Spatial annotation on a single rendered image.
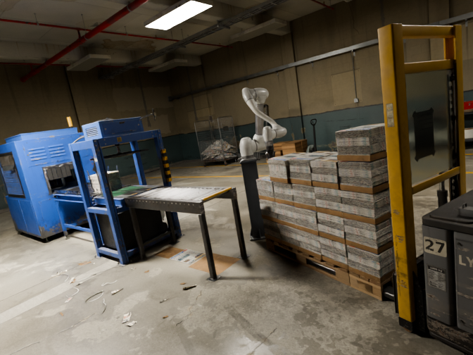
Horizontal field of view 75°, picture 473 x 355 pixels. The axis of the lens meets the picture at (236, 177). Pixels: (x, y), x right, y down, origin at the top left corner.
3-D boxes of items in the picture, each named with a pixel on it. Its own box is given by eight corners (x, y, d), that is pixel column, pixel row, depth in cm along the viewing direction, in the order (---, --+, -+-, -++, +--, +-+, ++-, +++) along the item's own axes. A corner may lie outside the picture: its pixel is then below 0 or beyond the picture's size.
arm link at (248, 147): (238, 156, 380) (236, 139, 376) (250, 153, 388) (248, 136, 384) (245, 156, 366) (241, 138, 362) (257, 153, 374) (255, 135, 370)
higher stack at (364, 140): (378, 269, 274) (365, 124, 250) (411, 281, 248) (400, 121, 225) (349, 286, 255) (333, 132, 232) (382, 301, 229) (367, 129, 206)
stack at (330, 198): (291, 237, 373) (282, 171, 358) (379, 269, 273) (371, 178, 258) (266, 248, 354) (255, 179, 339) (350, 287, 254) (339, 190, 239)
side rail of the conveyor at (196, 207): (205, 213, 294) (203, 201, 292) (201, 215, 290) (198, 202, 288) (129, 206, 380) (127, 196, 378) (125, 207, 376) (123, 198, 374)
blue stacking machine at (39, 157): (115, 218, 609) (89, 113, 572) (43, 244, 513) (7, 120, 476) (81, 213, 706) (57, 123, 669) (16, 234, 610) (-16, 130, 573)
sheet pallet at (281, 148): (312, 156, 978) (310, 138, 968) (299, 161, 916) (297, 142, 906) (279, 158, 1055) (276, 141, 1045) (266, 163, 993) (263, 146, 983)
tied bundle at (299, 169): (319, 174, 308) (317, 151, 304) (343, 177, 283) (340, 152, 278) (290, 183, 291) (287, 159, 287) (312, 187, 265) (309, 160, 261)
